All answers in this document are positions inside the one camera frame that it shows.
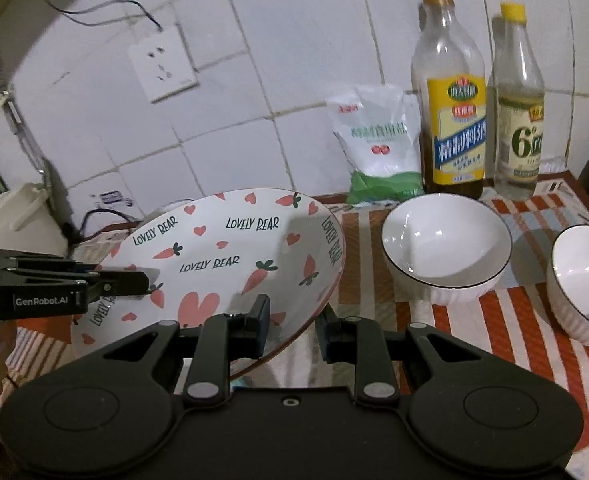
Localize pink carrot bear plate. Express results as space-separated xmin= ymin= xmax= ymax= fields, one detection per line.
xmin=71 ymin=188 xmax=345 ymax=377

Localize large white ribbed bowl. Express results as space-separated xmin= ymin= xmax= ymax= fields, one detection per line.
xmin=381 ymin=193 xmax=513 ymax=307

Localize white rice cooker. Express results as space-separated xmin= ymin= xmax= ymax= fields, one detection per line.
xmin=0 ymin=183 xmax=68 ymax=256

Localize striped checkered table cloth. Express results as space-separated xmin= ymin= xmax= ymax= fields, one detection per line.
xmin=8 ymin=172 xmax=589 ymax=479

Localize hanging metal tongs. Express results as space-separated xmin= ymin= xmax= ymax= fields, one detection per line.
xmin=0 ymin=84 xmax=52 ymax=193

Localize small white ribbed bowl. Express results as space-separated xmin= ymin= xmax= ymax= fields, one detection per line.
xmin=546 ymin=226 xmax=589 ymax=347

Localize white green salt bag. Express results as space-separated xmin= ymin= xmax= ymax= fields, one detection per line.
xmin=326 ymin=84 xmax=424 ymax=206

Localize clear white vinegar bottle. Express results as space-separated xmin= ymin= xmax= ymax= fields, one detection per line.
xmin=493 ymin=1 xmax=545 ymax=202

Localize yellow label cooking wine bottle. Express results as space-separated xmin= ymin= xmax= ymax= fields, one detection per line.
xmin=411 ymin=0 xmax=487 ymax=200

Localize white wall socket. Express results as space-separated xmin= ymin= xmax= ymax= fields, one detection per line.
xmin=128 ymin=25 xmax=198 ymax=103

